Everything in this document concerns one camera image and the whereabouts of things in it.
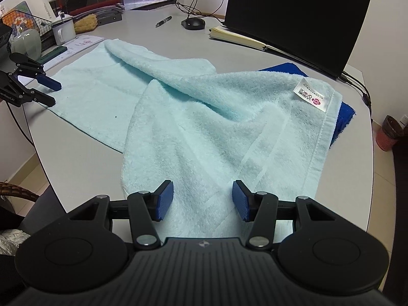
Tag black mouse cable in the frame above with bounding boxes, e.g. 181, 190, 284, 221
175, 0, 225, 23

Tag brown wicker chair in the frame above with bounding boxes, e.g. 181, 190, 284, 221
0, 181, 42, 203

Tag black laptop cables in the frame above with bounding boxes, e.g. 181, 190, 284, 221
339, 70, 373, 115

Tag white mug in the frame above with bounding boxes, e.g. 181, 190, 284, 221
51, 11, 77, 46

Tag black computer mouse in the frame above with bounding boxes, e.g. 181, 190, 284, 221
181, 17, 206, 31

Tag notebook with cream pages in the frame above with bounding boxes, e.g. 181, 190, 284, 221
209, 25, 287, 52

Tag dark green phone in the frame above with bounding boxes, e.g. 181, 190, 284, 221
38, 45, 68, 65

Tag pale green round jar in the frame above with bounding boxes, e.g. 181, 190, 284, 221
9, 29, 43, 59

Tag dark sofa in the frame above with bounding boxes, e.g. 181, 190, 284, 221
391, 150, 408, 294

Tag black laptop screen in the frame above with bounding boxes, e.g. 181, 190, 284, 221
223, 0, 372, 79

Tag woven wastebasket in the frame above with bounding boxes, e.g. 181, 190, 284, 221
375, 115, 405, 152

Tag white plastic bag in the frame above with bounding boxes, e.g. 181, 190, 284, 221
0, 229, 31, 257

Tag dark blue towel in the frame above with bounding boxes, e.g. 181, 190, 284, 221
258, 62, 356, 148

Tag printed paper documents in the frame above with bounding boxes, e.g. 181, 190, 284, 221
40, 34, 106, 72

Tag black wire basket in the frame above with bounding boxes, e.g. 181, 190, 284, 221
0, 9, 55, 52

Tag red folder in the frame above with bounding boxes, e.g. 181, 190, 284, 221
69, 0, 122, 16

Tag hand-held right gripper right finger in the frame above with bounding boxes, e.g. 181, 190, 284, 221
232, 179, 338, 251

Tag yellow sponge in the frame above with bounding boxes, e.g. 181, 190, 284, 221
73, 13, 98, 33

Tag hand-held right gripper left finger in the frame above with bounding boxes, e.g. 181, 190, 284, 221
68, 179, 174, 251

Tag grey file stack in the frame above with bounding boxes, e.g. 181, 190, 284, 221
94, 4, 124, 27

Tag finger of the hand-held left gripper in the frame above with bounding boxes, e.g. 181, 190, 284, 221
6, 73, 57, 108
9, 52, 62, 92

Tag light blue towel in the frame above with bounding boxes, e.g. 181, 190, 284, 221
48, 38, 343, 240

